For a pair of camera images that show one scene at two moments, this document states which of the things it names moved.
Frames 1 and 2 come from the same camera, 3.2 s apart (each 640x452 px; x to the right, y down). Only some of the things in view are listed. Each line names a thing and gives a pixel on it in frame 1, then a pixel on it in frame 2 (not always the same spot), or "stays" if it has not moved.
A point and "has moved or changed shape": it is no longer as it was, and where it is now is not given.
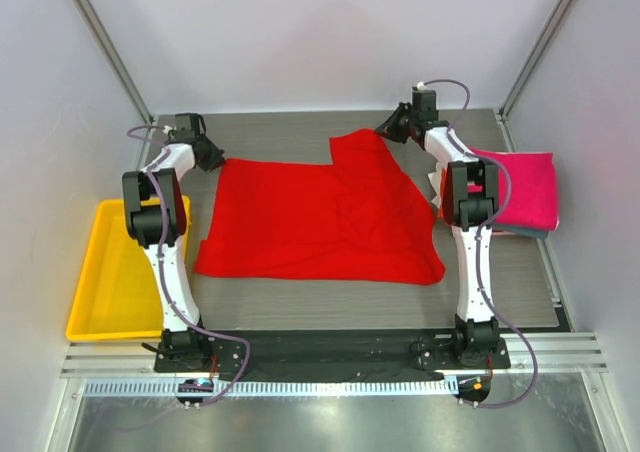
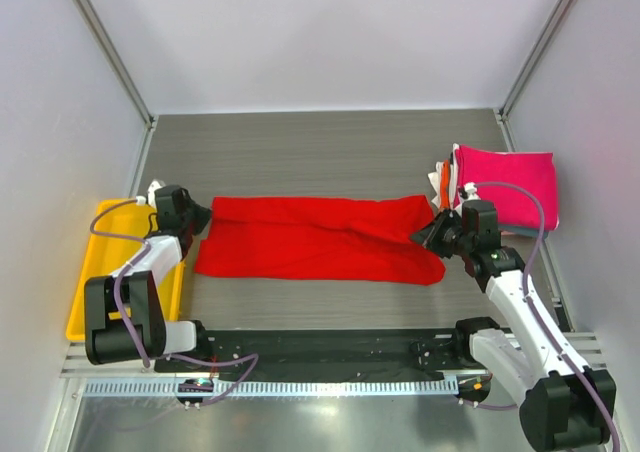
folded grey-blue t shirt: x=529 y=232 stays
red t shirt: x=365 y=216 has moved or changed shape
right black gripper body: x=397 y=126 to x=439 y=235
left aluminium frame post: x=106 y=44 stays
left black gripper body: x=206 y=141 to x=186 y=217
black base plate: x=328 y=354 stays
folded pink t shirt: x=532 y=201 stays
